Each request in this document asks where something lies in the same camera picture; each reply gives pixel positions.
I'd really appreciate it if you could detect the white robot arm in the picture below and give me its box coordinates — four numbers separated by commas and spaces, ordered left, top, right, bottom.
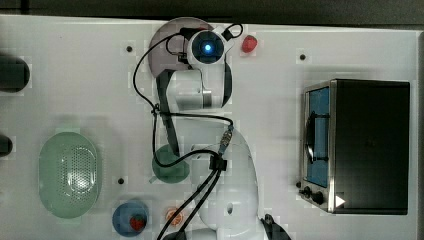
156, 27, 267, 240

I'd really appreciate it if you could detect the grey round plate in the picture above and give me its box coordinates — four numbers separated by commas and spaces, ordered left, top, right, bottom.
147, 17, 213, 77

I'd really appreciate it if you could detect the red strawberry on blue plate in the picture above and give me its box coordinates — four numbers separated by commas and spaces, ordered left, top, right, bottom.
130, 215, 146, 232

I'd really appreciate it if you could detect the blue small plate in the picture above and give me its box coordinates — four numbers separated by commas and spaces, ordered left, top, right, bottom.
112, 200, 148, 237

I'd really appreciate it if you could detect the dark green small bowl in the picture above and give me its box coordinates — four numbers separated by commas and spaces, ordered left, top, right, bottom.
152, 145, 190, 184

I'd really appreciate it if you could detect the red strawberry on table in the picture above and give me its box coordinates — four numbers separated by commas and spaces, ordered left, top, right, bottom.
241, 35, 258, 53

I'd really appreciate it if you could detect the orange slice toy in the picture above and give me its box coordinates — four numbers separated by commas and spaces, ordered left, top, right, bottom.
165, 207, 184, 227

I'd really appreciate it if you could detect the silver toaster oven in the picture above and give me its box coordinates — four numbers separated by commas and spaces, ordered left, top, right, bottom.
296, 79, 410, 215

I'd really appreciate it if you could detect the light green strainer basket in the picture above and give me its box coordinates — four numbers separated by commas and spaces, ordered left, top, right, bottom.
38, 132, 100, 219

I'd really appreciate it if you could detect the black object upper left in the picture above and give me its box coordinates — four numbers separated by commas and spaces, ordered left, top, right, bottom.
0, 56, 30, 93

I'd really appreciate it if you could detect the black object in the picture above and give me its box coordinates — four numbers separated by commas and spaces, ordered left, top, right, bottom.
0, 56, 30, 93
0, 135, 13, 157

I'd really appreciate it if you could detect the black object lower left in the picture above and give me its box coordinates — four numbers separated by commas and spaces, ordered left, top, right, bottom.
0, 135, 13, 157

